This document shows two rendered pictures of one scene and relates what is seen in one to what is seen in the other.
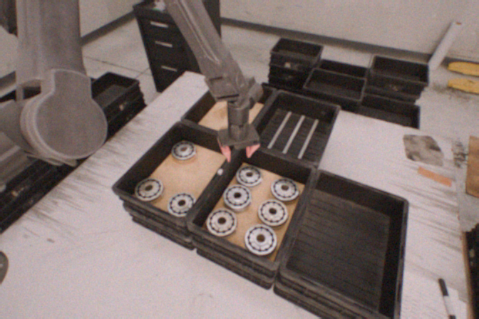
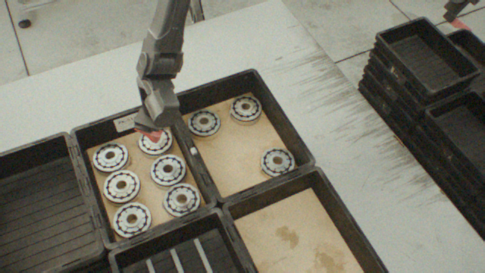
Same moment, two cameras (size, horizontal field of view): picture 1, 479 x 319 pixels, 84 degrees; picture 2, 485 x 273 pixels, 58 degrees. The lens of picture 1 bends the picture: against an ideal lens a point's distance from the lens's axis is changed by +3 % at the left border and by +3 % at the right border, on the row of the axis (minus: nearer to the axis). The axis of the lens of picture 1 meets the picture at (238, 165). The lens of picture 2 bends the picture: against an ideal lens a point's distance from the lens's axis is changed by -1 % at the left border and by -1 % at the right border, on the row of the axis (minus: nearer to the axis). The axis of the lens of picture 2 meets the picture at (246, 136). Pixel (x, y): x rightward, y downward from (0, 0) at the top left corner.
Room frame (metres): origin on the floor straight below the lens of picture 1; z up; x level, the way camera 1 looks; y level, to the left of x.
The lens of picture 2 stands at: (1.07, -0.39, 1.98)
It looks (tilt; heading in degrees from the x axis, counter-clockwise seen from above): 56 degrees down; 125
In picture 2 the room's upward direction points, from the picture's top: 3 degrees clockwise
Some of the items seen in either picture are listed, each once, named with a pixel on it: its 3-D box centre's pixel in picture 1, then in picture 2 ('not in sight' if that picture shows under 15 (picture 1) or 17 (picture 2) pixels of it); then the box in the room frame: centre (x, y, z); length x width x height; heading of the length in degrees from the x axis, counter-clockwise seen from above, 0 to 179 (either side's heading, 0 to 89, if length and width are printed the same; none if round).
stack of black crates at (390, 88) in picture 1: (386, 93); not in sight; (1.87, -1.23, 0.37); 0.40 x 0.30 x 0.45; 65
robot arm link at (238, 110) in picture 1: (239, 108); (151, 88); (0.54, 0.00, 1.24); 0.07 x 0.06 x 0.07; 155
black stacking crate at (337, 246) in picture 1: (343, 240); (35, 217); (0.36, -0.33, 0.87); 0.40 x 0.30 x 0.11; 154
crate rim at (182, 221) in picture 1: (181, 165); (239, 130); (0.62, 0.21, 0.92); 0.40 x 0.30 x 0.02; 154
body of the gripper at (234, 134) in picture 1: (238, 128); (154, 103); (0.53, 0.00, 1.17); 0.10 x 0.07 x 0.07; 107
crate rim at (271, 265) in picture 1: (256, 195); (140, 167); (0.49, -0.06, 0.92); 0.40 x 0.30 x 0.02; 154
